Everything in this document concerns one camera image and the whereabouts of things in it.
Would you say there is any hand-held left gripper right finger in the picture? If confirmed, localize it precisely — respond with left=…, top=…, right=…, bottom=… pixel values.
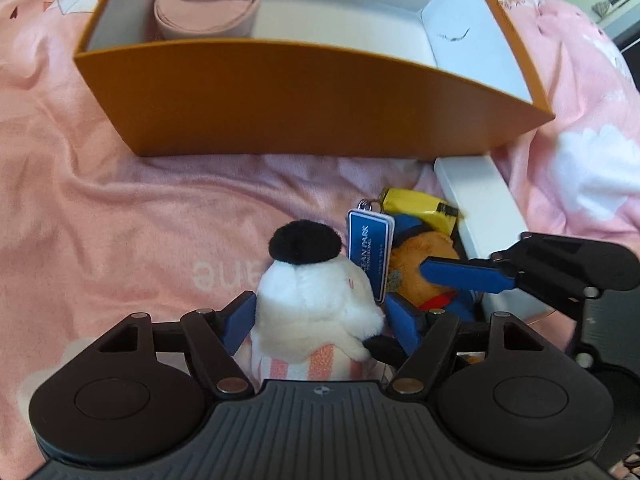
left=385, top=292, right=546, bottom=400

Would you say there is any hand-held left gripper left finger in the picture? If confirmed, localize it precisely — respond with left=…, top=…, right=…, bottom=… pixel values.
left=99, top=294, right=259, bottom=400

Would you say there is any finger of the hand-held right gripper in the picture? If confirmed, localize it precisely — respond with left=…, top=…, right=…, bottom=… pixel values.
left=420, top=232, right=608, bottom=319

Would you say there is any orange yellow plush toy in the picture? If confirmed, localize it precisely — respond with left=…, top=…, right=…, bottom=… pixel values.
left=384, top=214, right=485, bottom=365

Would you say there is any white dog plush toy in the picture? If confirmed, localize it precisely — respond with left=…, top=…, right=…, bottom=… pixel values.
left=248, top=220, right=401, bottom=381

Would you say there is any white box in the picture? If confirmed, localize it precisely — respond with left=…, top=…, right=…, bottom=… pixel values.
left=434, top=155, right=558, bottom=323

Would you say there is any blue rectangular tag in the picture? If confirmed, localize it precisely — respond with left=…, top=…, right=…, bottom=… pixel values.
left=346, top=199, right=397, bottom=303

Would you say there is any yellow black plastic case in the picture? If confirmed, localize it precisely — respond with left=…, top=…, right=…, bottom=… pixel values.
left=381, top=187, right=460, bottom=235

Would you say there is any orange cardboard box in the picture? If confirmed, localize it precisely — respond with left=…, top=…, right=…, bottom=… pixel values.
left=73, top=0, right=557, bottom=162

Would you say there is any pink printed blanket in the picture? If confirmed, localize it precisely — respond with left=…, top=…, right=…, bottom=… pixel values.
left=0, top=0, right=640, bottom=480

